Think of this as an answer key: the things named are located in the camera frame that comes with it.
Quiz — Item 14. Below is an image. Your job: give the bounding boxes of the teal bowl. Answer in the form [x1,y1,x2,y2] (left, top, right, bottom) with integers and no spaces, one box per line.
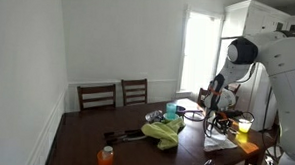
[162,112,180,123]

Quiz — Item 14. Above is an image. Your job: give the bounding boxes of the bright window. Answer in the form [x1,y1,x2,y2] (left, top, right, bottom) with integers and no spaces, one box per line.
[179,7,225,97]

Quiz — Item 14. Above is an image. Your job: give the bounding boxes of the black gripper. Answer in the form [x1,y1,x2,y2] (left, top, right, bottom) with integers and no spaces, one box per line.
[212,109,237,135]

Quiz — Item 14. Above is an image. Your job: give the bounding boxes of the round pan lid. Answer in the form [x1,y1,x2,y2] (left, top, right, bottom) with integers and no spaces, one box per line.
[183,109,206,122]

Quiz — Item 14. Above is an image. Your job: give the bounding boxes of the white paper sheets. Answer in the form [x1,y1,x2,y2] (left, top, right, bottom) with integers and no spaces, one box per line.
[203,126,239,154]

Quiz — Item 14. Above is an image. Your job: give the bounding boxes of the white cabinet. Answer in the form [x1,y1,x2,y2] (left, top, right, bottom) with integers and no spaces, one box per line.
[222,0,295,43]

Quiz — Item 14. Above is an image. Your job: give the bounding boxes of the orange juice bottle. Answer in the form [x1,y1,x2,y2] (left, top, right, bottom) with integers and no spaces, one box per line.
[96,144,115,165]

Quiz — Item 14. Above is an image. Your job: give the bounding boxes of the green towel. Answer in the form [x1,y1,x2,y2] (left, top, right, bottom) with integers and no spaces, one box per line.
[140,114,185,152]

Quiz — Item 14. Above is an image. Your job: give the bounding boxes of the steel pot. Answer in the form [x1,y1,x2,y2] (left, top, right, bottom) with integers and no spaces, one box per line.
[175,105,188,116]

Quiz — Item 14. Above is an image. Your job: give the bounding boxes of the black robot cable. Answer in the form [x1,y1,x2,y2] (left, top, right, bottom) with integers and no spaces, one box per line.
[201,108,255,140]

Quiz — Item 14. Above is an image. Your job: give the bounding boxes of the yellow translucent cup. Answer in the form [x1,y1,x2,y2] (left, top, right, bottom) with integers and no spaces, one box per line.
[237,118,253,134]

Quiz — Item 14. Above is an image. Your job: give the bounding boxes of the crumpled silver foil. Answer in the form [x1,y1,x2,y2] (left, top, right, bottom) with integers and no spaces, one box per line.
[144,108,164,124]

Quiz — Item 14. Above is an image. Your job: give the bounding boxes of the metal utensil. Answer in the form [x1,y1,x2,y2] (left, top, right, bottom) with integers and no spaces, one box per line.
[228,127,241,135]

